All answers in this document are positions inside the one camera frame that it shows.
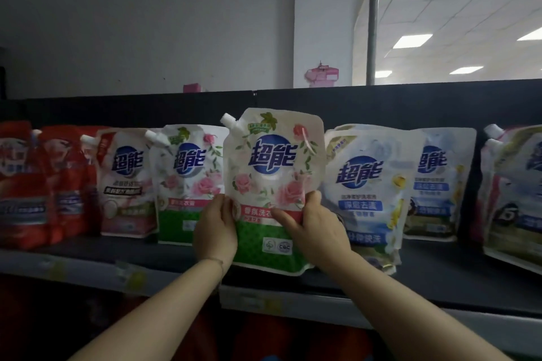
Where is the person's right hand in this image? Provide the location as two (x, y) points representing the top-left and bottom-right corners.
(270, 190), (352, 275)

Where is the person's left hand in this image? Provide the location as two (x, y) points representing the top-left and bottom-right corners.
(193, 193), (239, 278)

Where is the rose green Chaoneng pouch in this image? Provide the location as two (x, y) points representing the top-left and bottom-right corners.
(219, 107), (327, 277)
(145, 124), (231, 246)

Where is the white Chaoneng detergent pouch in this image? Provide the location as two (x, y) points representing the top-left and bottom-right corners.
(80, 127), (161, 239)

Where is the dark metal shelf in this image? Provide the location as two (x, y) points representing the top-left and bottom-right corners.
(0, 79), (542, 361)

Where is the pink white handled pouch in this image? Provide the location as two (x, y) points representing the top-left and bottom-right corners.
(470, 124), (507, 245)

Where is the person's right forearm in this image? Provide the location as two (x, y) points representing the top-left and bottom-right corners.
(326, 246), (515, 361)

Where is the person's left forearm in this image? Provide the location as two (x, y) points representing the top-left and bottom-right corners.
(67, 259), (225, 361)

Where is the yellow price label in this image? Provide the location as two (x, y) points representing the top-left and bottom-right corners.
(116, 261), (147, 289)
(38, 257), (68, 281)
(239, 293), (285, 315)

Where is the pink bagged item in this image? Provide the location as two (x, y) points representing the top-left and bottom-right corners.
(304, 62), (342, 88)

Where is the grey vertical pole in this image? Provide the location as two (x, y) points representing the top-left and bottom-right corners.
(365, 0), (381, 86)

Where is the thin chain bracelet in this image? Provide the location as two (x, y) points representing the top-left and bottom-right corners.
(203, 257), (225, 279)

